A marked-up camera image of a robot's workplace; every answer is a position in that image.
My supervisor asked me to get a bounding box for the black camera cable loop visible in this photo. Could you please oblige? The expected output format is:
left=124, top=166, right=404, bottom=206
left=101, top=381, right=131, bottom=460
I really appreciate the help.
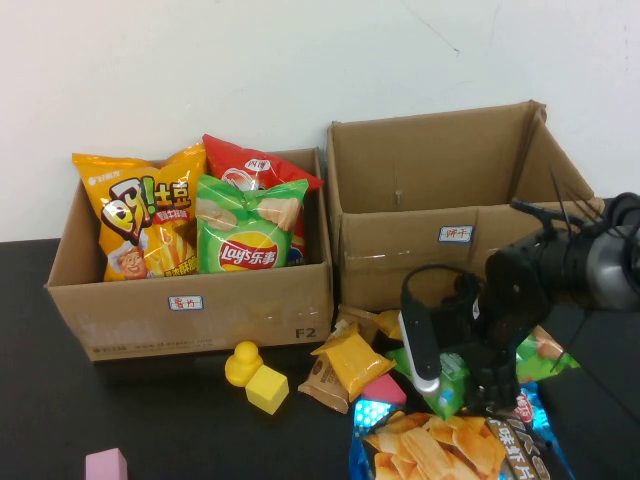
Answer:
left=401, top=263, right=481, bottom=311

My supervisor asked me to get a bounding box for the orange potato stick snack bag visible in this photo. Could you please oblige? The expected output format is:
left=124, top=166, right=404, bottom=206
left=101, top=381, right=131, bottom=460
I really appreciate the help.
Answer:
left=71, top=143, right=208, bottom=283

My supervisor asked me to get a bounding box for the green Lay's bag with logo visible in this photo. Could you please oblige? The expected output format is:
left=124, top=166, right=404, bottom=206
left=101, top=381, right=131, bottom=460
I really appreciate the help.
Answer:
left=194, top=173, right=310, bottom=275

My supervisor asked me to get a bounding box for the blue Vika shrimp chip bag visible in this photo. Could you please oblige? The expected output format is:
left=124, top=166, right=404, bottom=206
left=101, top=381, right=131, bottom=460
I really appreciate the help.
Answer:
left=349, top=382, right=576, bottom=480

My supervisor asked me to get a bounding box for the light pink foam block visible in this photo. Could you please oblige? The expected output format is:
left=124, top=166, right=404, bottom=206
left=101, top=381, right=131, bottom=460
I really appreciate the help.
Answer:
left=84, top=448, right=129, bottom=480

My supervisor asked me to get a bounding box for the green cucumber Lay's chip bag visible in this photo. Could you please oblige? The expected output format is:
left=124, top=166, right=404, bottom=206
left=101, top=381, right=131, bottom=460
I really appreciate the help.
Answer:
left=384, top=324, right=581, bottom=421

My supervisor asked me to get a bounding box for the magenta foam block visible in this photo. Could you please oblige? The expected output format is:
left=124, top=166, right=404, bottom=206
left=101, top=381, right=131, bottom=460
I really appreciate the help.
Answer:
left=360, top=373, right=409, bottom=405

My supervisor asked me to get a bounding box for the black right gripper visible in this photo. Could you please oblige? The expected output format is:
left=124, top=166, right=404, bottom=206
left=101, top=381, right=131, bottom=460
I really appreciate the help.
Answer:
left=469, top=239, right=554, bottom=414

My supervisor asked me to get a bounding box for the yellow foam cube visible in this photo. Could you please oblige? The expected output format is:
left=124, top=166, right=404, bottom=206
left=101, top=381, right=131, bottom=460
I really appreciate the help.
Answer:
left=244, top=364, right=290, bottom=415

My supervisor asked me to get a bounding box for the yellow biscuit packet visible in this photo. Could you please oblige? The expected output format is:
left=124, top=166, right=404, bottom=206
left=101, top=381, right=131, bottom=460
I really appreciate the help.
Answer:
left=374, top=309, right=404, bottom=341
left=310, top=324, right=397, bottom=401

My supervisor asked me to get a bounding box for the plain taped cardboard box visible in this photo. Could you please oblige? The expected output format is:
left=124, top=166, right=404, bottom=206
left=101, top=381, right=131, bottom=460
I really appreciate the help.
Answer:
left=325, top=100, right=605, bottom=312

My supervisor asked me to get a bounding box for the white label with red writing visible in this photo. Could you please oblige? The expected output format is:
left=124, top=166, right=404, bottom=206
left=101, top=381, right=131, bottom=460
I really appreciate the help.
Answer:
left=167, top=294, right=204, bottom=312

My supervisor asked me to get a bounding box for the red chip bag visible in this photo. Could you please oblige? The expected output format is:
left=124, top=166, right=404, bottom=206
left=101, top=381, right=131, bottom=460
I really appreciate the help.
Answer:
left=201, top=133, right=325, bottom=266

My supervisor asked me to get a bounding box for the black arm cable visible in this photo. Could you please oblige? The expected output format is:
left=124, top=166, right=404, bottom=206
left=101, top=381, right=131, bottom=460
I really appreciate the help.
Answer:
left=509, top=192, right=640, bottom=241

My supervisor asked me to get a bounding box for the brown biscuit packet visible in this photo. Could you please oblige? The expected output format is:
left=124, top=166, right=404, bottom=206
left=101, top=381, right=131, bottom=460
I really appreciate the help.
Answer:
left=333, top=304, right=381, bottom=346
left=297, top=352, right=351, bottom=415

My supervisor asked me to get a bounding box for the cardboard box with F2 print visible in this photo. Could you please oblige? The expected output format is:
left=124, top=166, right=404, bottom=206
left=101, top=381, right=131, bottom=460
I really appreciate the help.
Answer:
left=44, top=146, right=335, bottom=364

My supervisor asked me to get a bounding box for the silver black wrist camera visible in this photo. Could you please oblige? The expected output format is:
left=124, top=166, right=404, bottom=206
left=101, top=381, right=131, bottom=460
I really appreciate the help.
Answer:
left=399, top=297, right=444, bottom=396

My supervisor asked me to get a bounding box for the yellow rubber duck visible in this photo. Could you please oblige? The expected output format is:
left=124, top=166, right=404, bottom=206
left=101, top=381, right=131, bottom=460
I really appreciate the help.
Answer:
left=223, top=340, right=265, bottom=389

